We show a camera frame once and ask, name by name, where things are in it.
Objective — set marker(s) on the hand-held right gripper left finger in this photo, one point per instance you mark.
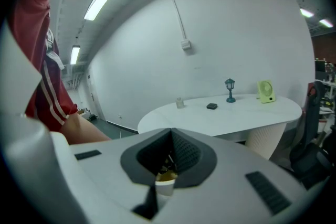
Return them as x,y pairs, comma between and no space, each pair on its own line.
105,165

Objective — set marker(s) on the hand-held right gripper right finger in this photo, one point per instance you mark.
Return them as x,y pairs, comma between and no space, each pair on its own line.
225,191

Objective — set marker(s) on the person's right forearm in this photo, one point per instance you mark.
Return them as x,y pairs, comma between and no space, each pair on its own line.
84,131

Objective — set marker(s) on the white oval table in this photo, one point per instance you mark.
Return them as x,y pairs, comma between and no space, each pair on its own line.
223,118

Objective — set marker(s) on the small black box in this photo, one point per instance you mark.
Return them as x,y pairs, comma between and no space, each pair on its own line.
211,106

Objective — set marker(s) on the small clear jar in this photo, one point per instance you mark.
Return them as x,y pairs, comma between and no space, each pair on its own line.
180,103

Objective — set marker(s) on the black office chair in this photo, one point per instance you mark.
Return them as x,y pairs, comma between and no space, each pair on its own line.
312,144

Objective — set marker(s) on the teal lantern lamp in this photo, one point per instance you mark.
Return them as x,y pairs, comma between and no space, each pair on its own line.
230,89

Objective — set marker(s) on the light green desk fan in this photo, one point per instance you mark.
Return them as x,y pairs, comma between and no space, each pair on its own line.
266,91

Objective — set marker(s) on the cluttered background desk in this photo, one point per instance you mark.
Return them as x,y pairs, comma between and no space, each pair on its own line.
326,78

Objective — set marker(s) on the person's red striped shirt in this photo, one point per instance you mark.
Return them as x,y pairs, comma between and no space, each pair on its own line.
34,21

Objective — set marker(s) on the white wall junction box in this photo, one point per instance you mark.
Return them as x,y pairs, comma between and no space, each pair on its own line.
185,44

